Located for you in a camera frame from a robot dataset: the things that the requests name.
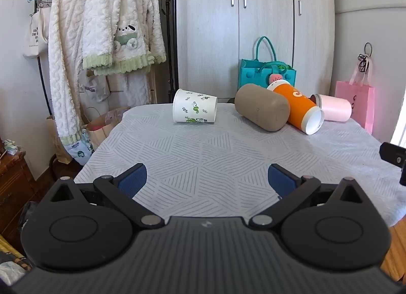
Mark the black clothes rack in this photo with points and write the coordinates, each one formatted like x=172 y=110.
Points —
x=40 y=69

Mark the strawberry bag charm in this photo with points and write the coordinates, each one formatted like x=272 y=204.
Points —
x=275 y=78

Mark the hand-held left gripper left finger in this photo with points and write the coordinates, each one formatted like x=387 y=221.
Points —
x=133 y=180

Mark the orange cup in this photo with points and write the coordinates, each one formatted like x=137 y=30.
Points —
x=296 y=107

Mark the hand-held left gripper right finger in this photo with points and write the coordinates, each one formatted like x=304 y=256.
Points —
x=281 y=181

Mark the teal tote bag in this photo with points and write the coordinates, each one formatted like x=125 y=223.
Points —
x=253 y=72

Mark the grey patterned tablecloth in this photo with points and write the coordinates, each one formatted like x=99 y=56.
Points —
x=206 y=154

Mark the brown paper bag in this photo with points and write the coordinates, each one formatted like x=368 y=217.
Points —
x=58 y=142
x=100 y=131

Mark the white fleece pajama top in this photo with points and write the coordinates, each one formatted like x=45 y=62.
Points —
x=123 y=21

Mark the pink cup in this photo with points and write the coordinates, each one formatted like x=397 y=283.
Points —
x=334 y=107

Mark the grey wooden wardrobe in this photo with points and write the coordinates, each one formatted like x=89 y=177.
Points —
x=260 y=18

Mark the white printed garment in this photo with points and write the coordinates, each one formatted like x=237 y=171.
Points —
x=92 y=88

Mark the beige canvas tote bag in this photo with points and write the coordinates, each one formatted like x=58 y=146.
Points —
x=35 y=32

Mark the brown wooden cabinet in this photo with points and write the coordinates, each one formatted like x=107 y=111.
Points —
x=14 y=186

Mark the pink gift bag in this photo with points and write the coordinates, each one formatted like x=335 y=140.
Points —
x=360 y=104

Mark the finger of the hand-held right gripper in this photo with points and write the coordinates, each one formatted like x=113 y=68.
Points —
x=391 y=154

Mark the white leaf print cup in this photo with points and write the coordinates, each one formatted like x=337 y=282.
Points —
x=194 y=107

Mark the tan cup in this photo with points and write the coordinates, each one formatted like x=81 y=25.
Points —
x=261 y=107

